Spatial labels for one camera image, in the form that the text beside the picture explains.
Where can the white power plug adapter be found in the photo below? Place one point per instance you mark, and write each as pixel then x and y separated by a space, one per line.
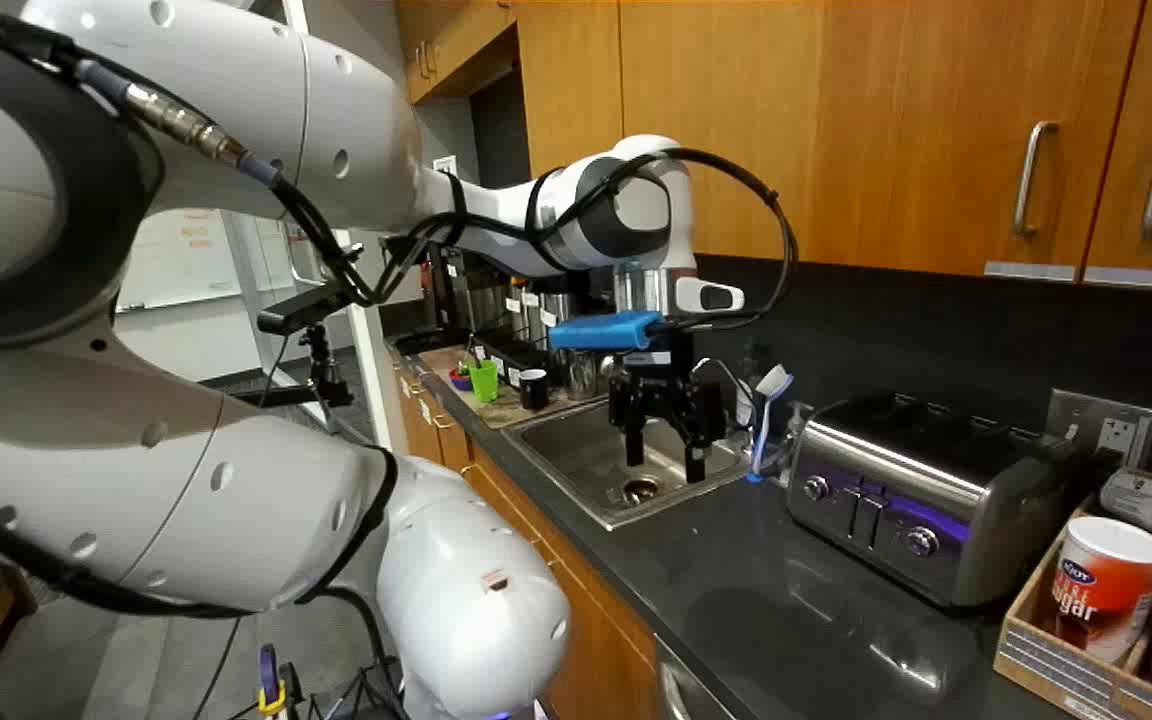
pixel 1141 496

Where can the stainless steel sink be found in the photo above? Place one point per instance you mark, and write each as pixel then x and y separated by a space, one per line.
pixel 591 461

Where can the stainless steel toaster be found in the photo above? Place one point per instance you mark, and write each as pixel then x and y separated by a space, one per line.
pixel 922 493

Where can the white whiteboard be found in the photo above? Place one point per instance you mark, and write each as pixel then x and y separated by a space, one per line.
pixel 188 263

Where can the red white paper canister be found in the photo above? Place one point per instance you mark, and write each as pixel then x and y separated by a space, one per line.
pixel 1110 584

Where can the black coffee machine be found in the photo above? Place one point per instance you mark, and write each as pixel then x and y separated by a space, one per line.
pixel 468 303

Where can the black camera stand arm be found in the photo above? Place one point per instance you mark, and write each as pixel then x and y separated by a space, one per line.
pixel 322 374

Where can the blue dish brush white head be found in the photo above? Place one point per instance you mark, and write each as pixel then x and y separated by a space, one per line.
pixel 766 424

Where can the wooden caddy box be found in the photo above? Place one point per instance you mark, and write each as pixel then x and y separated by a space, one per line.
pixel 1058 666

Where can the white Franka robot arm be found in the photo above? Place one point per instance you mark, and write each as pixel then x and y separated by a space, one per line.
pixel 202 505

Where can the small wooden wall cabinet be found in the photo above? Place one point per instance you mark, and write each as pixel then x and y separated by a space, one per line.
pixel 449 33

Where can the metal wall outlet plate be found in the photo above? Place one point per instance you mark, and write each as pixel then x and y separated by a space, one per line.
pixel 1110 424

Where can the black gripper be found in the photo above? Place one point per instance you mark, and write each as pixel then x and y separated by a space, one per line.
pixel 663 374

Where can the stainless steel dishwasher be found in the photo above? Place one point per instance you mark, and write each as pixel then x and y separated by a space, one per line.
pixel 682 694

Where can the black mug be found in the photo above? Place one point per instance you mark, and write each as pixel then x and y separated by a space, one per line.
pixel 534 390

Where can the wooden base cabinet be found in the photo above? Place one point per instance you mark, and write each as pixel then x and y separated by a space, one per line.
pixel 602 652

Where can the black stereo camera bar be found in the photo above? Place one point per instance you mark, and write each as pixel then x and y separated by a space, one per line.
pixel 306 306

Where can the yellow blue clamp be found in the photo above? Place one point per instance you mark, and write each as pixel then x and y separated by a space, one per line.
pixel 278 686

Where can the beige dish tray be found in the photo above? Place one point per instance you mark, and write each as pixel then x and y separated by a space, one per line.
pixel 509 419

